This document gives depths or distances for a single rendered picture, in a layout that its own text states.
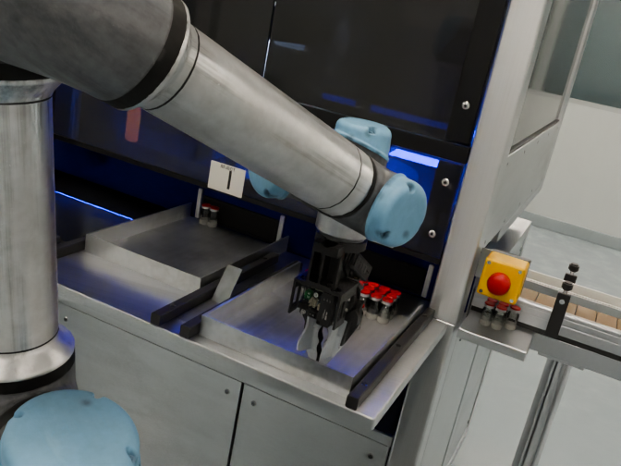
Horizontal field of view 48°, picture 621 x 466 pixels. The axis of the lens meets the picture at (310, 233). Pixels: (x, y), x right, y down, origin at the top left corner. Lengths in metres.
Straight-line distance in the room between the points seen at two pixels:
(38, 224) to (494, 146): 0.82
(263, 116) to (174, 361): 1.15
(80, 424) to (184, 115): 0.29
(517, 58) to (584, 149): 4.65
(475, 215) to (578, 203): 4.67
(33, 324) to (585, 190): 5.43
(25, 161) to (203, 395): 1.11
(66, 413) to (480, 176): 0.84
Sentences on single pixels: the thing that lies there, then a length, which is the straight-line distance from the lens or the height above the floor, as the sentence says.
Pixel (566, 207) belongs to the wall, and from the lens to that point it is 5.95.
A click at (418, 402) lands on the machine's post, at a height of 0.70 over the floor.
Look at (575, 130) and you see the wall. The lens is 5.86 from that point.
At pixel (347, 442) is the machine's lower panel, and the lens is 1.53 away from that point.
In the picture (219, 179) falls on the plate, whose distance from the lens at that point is 1.47.
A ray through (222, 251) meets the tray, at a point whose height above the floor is 0.88.
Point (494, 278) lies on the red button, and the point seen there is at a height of 1.01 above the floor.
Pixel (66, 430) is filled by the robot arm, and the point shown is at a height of 1.02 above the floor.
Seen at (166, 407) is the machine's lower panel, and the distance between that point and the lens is 1.75.
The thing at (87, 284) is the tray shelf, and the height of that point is 0.88.
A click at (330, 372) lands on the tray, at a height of 0.91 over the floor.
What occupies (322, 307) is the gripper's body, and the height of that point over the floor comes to 1.03.
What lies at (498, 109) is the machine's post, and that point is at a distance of 1.24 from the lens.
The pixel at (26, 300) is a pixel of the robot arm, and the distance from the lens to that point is 0.69.
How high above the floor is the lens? 1.40
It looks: 18 degrees down
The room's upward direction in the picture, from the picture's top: 11 degrees clockwise
